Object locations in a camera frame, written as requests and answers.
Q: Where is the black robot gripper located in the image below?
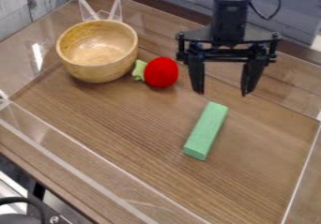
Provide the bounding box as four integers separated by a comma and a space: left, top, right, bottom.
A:
175, 0, 281, 97

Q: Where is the red plush strawberry toy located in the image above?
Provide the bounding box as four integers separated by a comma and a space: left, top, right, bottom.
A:
131, 57, 179, 88

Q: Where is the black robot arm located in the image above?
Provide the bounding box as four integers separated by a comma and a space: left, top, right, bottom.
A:
175, 0, 281, 96

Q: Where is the green rectangular foam block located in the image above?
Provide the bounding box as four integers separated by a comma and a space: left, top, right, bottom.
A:
183, 102, 229, 160

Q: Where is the light wooden bowl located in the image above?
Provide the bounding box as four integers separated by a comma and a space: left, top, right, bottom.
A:
55, 20, 138, 83

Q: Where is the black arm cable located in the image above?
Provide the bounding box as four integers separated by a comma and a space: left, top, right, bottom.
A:
250, 0, 282, 22

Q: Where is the clear acrylic corner bracket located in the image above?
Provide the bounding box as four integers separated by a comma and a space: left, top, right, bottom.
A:
78, 0, 123, 22

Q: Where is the clear acrylic tray wall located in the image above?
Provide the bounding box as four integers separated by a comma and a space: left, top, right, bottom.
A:
0, 3, 321, 224

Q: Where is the black metal table frame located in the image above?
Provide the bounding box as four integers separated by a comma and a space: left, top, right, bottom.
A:
28, 180, 90, 224

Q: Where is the black cable loop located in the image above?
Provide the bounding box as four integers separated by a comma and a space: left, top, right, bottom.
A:
0, 196, 46, 224

